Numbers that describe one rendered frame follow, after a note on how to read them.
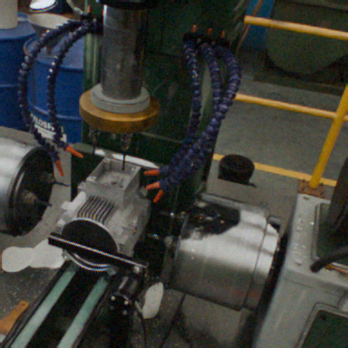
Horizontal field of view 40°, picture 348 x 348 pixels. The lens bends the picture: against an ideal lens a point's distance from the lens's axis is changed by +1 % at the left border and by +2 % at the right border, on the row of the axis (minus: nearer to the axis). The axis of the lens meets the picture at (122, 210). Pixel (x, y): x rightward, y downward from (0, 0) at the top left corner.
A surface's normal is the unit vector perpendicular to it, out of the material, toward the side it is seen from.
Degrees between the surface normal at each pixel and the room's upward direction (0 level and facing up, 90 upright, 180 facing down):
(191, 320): 0
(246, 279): 73
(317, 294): 90
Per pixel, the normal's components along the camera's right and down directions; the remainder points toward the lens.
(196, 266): -0.32, 0.28
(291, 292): -0.36, 0.53
